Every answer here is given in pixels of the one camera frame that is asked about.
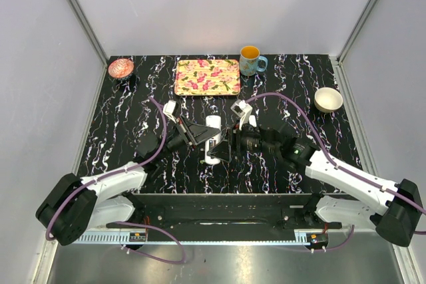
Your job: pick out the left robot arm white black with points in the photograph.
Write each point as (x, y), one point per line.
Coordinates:
(76, 204)

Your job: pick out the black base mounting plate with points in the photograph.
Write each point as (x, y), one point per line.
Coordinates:
(274, 216)

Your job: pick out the floral yellow tray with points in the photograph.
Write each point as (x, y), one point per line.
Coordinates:
(207, 77)

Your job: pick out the white remote control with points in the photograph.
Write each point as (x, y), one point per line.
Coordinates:
(213, 121)

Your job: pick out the red patterned bowl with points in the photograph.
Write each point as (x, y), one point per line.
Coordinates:
(121, 68)

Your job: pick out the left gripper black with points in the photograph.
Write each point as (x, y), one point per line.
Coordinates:
(193, 134)

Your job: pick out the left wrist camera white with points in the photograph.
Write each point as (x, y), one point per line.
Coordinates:
(170, 110)

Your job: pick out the cream white bowl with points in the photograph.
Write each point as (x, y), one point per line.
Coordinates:
(328, 100)

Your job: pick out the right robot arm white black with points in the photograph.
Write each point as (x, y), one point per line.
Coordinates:
(391, 209)

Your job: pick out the blue mug yellow inside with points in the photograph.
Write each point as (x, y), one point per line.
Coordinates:
(251, 61)

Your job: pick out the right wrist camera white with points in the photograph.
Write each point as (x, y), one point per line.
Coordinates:
(244, 111)

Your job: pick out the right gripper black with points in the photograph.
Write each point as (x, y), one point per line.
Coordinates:
(225, 150)

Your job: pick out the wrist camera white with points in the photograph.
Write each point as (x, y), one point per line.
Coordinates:
(170, 110)
(244, 111)

